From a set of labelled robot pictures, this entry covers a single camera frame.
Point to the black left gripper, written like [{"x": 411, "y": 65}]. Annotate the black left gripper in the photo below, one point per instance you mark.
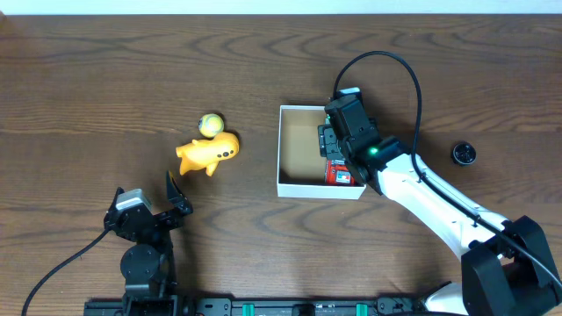
[{"x": 154, "y": 220}]

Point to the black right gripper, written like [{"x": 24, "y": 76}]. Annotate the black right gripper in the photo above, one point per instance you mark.
[{"x": 329, "y": 141}]

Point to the red and grey toy truck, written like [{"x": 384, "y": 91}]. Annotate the red and grey toy truck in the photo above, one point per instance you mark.
[{"x": 336, "y": 173}]

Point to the yellow grey toy ball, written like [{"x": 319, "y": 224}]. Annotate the yellow grey toy ball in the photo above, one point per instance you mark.
[{"x": 210, "y": 125}]

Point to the small black round lid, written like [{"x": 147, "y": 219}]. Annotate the small black round lid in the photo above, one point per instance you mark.
[{"x": 463, "y": 154}]

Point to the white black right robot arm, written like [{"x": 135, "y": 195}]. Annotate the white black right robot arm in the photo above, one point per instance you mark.
[{"x": 506, "y": 265}]

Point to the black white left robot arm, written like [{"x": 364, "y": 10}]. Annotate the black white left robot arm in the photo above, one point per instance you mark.
[{"x": 148, "y": 266}]

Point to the open cardboard box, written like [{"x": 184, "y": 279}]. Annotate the open cardboard box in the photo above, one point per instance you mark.
[{"x": 300, "y": 166}]

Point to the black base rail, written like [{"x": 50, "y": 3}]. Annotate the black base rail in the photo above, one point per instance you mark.
[{"x": 181, "y": 306}]

